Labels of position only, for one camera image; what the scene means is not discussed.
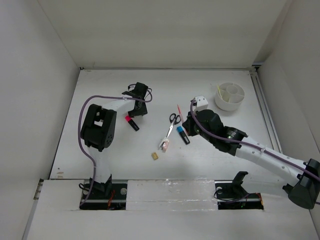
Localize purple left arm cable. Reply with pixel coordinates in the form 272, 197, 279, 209
78, 87, 153, 207

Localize pink pen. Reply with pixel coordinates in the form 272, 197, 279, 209
177, 104, 184, 123

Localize blue black highlighter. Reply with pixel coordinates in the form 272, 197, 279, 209
176, 126, 191, 145

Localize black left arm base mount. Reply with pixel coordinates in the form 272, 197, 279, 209
78, 176, 128, 211

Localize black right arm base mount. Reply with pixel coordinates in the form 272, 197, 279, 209
213, 171, 264, 210

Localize yellow pen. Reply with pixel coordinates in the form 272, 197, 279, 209
217, 85, 225, 100

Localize small yellow eraser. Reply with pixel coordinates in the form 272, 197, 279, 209
151, 152, 159, 161

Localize black handled scissors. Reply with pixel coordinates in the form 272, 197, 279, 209
166, 113, 181, 138

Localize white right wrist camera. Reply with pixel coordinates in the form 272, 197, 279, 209
192, 95, 209, 111

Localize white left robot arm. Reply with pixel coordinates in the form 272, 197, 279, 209
77, 82, 153, 199

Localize aluminium rail right side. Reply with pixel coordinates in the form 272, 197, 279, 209
249, 65, 283, 153

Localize white round compartment container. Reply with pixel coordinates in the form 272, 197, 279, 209
214, 82, 245, 112

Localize pink black highlighter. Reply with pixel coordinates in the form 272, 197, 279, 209
125, 115, 140, 132

